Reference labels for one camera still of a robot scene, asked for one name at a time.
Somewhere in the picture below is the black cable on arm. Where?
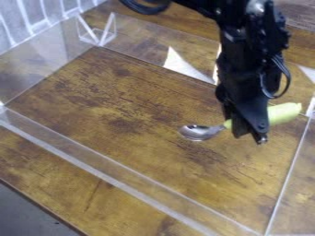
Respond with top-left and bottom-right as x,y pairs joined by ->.
258,53 -> 292,100

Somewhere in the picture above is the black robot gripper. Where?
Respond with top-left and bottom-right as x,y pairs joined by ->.
215,27 -> 288,145

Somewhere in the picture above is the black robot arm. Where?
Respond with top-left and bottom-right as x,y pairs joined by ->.
182,0 -> 291,144

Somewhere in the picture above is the green handled metal spoon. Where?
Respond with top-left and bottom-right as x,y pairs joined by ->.
179,102 -> 303,141

